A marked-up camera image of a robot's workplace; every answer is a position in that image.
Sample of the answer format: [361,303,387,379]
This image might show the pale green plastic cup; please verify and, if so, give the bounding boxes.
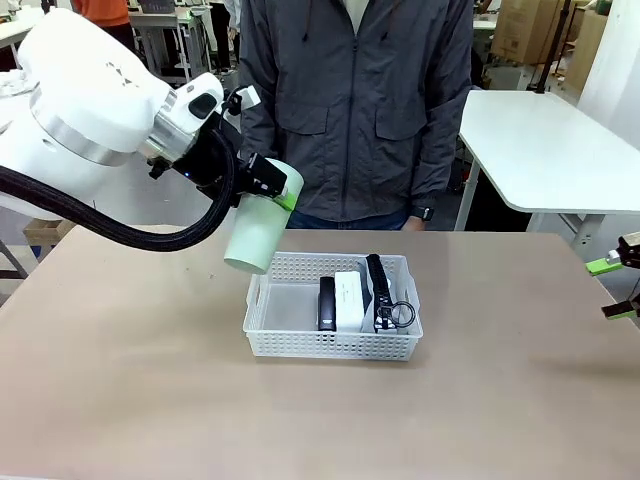
[222,156,306,276]

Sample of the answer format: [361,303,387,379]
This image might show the person right forearm grey sleeve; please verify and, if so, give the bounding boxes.
[239,99,282,162]

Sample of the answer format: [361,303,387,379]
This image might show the white rectangular box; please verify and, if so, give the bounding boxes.
[333,270,367,333]

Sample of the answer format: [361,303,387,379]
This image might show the blue jeans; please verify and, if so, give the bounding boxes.
[288,208,409,232]

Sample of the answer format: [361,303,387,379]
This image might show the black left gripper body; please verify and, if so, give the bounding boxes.
[171,118,260,208]

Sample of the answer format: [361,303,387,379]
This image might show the person in grey jacket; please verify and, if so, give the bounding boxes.
[238,0,474,224]

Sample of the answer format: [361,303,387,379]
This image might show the large white side table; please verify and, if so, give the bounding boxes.
[458,89,640,262]

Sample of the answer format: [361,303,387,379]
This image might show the large cardboard box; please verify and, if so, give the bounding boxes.
[489,0,569,67]

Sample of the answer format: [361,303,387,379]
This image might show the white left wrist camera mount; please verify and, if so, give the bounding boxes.
[221,84,263,120]

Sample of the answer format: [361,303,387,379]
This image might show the tall cardboard box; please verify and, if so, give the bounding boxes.
[566,8,610,94]

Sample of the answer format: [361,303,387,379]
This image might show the black left arm cable sleeve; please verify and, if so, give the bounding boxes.
[0,128,241,253]

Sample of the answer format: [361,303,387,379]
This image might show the person left forearm grey sleeve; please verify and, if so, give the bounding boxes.
[411,114,461,212]

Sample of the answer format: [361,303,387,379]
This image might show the person in orange top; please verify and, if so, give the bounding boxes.
[71,0,132,29]

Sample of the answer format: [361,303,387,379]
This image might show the grey pouch with black zipper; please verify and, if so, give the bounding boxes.
[359,253,417,336]

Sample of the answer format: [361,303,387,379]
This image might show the black stand pole by boxes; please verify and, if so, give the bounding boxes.
[531,0,574,95]

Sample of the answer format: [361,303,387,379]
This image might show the white perforated plastic basket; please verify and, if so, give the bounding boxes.
[242,252,426,361]

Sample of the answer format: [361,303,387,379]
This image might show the black stapler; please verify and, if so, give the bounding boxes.
[316,276,338,333]

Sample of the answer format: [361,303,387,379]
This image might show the white background workbench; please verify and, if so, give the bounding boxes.
[126,8,237,87]

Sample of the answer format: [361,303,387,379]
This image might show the light inner shirt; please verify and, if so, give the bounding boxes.
[344,0,372,32]

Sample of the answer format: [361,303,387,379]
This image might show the small open cardboard box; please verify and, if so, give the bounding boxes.
[23,218,77,247]

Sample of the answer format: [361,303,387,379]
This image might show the crumpled white cloth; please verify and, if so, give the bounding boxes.
[0,69,35,97]

